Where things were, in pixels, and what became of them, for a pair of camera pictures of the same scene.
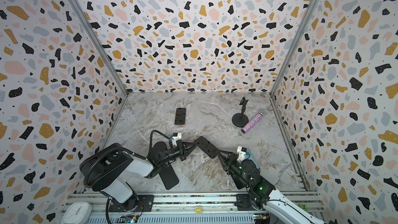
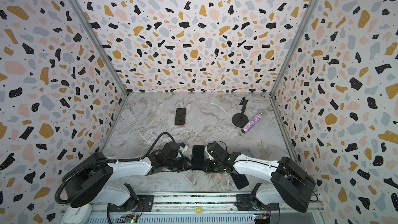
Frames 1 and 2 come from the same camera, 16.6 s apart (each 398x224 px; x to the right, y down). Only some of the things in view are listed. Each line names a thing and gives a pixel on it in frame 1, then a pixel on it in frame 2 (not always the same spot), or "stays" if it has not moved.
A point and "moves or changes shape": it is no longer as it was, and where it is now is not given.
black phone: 207,147 moves or changes shape
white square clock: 76,213 stays
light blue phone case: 250,156 stays
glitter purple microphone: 253,121 stays
